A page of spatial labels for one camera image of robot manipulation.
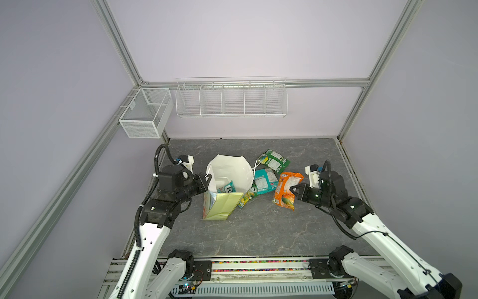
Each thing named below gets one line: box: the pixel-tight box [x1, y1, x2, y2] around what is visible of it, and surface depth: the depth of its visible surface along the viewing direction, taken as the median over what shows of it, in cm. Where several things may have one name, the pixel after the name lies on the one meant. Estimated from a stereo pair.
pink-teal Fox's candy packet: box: [216, 180, 236, 194], surface depth 91 cm
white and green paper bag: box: [202, 154, 254, 220], surface depth 81 cm
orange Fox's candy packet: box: [272, 172, 305, 212], surface depth 78 cm
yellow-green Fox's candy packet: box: [237, 189, 255, 209], surface depth 93 cm
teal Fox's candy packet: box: [254, 168, 279, 195], surface depth 100 cm
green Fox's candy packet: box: [257, 149, 291, 175], surface depth 108 cm
